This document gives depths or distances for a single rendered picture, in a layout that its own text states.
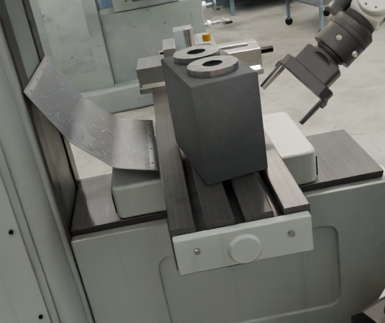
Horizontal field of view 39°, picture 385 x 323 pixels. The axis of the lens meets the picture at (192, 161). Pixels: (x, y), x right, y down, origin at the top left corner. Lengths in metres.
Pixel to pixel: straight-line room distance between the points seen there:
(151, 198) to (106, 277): 0.24
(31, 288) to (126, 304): 0.25
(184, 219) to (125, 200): 0.42
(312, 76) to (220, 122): 0.24
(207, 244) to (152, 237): 0.48
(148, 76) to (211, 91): 0.62
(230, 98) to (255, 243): 0.25
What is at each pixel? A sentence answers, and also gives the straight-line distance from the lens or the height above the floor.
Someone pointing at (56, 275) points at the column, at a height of 0.67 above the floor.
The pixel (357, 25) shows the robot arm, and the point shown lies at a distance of 1.08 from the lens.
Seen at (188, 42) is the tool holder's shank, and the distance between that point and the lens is 1.30.
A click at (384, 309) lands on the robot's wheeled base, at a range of 1.19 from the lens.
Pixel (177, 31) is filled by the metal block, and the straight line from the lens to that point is 1.51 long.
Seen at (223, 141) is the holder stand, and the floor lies 1.03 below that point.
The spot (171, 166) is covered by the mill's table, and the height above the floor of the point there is 0.95.
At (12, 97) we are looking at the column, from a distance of 1.17.
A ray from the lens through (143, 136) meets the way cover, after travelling 1.40.
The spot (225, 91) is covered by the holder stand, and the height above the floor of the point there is 1.12.
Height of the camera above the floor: 1.41
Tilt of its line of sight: 26 degrees down
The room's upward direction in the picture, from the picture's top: 10 degrees counter-clockwise
